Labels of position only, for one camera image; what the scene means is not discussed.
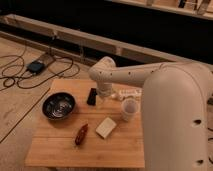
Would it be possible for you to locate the dark ceramic bowl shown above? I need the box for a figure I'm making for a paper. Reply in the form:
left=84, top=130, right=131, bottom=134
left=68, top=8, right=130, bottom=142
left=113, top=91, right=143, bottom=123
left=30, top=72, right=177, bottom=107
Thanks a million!
left=42, top=92, right=76, bottom=120

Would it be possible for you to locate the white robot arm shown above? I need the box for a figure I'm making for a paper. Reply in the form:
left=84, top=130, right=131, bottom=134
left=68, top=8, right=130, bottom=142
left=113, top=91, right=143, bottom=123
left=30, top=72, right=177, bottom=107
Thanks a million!
left=89, top=57, right=213, bottom=171

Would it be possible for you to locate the red-brown chili pepper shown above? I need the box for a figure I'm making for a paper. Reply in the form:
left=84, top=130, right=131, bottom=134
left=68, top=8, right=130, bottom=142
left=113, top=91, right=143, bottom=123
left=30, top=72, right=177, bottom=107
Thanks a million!
left=75, top=124, right=88, bottom=145

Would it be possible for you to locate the black cable on floor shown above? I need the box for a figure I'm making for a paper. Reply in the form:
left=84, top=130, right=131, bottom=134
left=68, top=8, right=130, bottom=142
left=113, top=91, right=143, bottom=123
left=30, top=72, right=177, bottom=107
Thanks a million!
left=0, top=43, right=81, bottom=90

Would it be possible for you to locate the wooden board table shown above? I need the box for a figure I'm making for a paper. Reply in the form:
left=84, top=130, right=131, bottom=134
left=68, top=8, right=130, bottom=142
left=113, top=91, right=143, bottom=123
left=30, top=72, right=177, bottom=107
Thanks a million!
left=25, top=79, right=145, bottom=168

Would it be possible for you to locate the wooden shelf frame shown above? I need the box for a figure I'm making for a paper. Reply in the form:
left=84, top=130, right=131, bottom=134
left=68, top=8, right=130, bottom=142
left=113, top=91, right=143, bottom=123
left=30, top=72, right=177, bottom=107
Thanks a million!
left=0, top=13, right=213, bottom=73

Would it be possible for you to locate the translucent plastic cup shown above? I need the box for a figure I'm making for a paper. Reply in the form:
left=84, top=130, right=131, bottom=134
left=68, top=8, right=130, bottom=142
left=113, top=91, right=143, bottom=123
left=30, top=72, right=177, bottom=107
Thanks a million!
left=121, top=98, right=139, bottom=122

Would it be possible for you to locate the small white toy object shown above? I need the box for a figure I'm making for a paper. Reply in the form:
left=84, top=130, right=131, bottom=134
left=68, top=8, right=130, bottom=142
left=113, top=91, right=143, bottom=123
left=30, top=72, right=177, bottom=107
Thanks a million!
left=111, top=88, right=142, bottom=101

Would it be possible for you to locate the white sponge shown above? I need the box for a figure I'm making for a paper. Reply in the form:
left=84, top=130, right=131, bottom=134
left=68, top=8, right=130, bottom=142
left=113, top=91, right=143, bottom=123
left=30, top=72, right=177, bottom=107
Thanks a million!
left=96, top=117, right=117, bottom=138

